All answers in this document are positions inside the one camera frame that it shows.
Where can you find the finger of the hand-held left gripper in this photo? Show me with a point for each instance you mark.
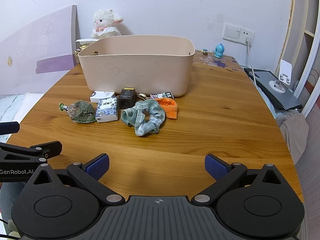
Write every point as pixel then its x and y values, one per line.
pixel 9 128
pixel 51 148

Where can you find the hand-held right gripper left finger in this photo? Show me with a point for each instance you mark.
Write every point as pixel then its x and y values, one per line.
pixel 98 167

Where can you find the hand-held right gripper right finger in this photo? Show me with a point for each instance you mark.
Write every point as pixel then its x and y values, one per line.
pixel 215 168

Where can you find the small green white trinket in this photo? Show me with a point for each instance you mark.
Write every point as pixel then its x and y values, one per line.
pixel 63 107

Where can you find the green packet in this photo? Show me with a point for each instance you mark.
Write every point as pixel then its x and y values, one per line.
pixel 82 111

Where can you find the blue white patterned box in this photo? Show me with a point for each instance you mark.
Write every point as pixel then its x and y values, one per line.
pixel 107 109

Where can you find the green plaid scrunchie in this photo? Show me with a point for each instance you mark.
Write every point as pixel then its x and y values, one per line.
pixel 150 123

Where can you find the small white box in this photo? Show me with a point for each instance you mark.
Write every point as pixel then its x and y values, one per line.
pixel 101 95

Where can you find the small black box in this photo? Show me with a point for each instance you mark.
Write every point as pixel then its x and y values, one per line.
pixel 126 98

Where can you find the orange cloth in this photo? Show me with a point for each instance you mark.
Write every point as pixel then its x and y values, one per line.
pixel 170 108

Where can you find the panda print card box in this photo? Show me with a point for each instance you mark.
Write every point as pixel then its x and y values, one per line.
pixel 162 95

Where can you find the beige plastic storage bin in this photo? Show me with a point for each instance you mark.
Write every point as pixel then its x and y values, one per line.
pixel 136 67

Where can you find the light blue blanket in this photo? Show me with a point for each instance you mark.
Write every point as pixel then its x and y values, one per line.
pixel 8 107

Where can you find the grey clothing pile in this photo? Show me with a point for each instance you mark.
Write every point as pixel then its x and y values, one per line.
pixel 293 132

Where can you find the dark grey laptop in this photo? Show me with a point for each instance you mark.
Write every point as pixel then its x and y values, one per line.
pixel 277 91

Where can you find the gold tissue pack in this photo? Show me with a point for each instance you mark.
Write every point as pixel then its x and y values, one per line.
pixel 83 46

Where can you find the white phone stand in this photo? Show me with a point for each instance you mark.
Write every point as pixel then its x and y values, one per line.
pixel 283 73

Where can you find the small mushroom figurine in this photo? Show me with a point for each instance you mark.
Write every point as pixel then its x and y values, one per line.
pixel 205 52

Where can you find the blue cartoon figurine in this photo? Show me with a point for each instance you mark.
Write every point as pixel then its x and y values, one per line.
pixel 219 50

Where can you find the white plush sheep toy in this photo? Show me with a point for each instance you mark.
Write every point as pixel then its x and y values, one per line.
pixel 106 23

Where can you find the white wardrobe shelf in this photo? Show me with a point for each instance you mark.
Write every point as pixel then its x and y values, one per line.
pixel 303 42

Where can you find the white wall switch socket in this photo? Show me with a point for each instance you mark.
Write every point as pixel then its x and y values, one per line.
pixel 237 33

